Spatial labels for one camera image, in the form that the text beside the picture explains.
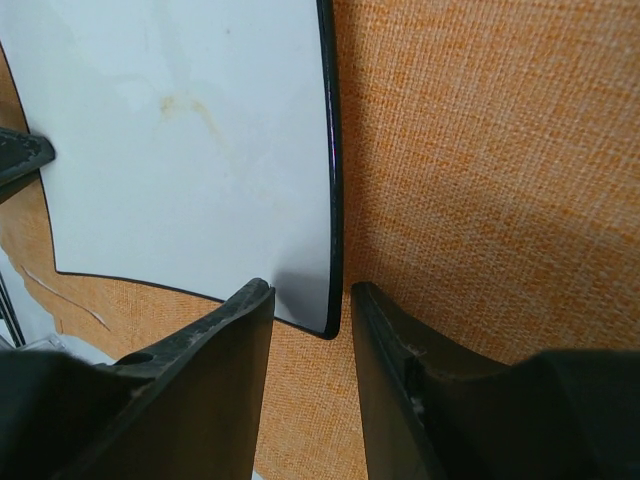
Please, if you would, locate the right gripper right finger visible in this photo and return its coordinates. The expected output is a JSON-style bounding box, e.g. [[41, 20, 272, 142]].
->
[[351, 282, 639, 479]]

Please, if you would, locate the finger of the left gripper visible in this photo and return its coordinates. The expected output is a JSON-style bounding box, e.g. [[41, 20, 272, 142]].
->
[[0, 128, 55, 202]]

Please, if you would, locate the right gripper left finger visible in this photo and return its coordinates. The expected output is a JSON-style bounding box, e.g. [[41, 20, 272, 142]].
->
[[1, 278, 275, 479]]

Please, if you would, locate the white square plate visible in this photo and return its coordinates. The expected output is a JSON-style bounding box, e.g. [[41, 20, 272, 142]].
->
[[1, 1, 343, 339]]

